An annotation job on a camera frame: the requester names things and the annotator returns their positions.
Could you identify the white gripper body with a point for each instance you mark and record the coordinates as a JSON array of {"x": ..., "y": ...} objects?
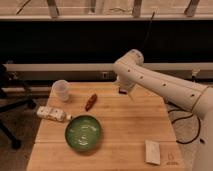
[{"x": 128, "y": 93}]

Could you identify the red pepper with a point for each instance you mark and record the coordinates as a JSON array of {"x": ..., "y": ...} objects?
[{"x": 91, "y": 101}]

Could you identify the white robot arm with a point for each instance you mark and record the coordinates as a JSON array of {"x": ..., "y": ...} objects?
[{"x": 190, "y": 96}]

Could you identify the white sponge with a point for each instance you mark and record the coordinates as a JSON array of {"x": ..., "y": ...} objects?
[{"x": 152, "y": 152}]

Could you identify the plastic bottle with label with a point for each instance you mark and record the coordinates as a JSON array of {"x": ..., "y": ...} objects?
[{"x": 52, "y": 113}]

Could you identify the small black red device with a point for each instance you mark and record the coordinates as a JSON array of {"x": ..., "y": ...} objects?
[{"x": 122, "y": 91}]

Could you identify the black office chair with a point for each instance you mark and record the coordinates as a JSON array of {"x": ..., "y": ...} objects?
[{"x": 5, "y": 77}]

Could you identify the green bowl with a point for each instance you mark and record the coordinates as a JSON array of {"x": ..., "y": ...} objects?
[{"x": 83, "y": 133}]

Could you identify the translucent plastic cup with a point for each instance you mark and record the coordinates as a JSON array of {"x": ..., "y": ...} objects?
[{"x": 61, "y": 89}]

